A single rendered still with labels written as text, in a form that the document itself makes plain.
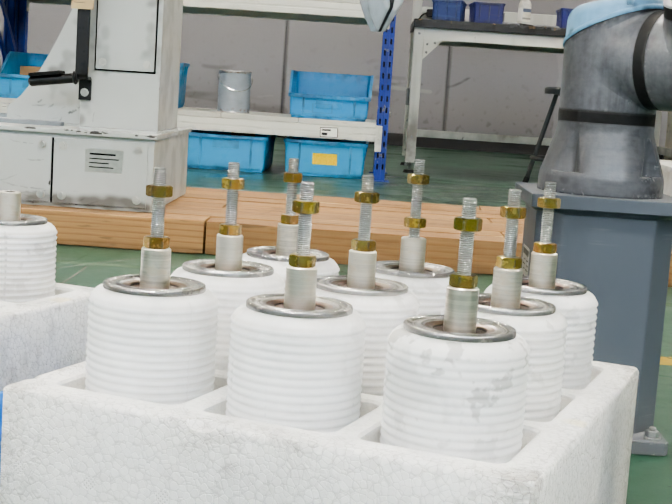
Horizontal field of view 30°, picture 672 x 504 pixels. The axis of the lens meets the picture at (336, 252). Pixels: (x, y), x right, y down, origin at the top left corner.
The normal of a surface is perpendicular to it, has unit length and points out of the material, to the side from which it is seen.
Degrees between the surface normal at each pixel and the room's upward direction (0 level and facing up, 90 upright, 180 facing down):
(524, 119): 90
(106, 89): 90
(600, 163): 73
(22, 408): 90
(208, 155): 93
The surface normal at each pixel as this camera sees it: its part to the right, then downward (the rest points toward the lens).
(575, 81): -0.81, 0.02
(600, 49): -0.63, -0.02
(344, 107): -0.03, 0.22
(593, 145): -0.32, -0.21
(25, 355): 0.93, 0.11
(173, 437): -0.38, 0.10
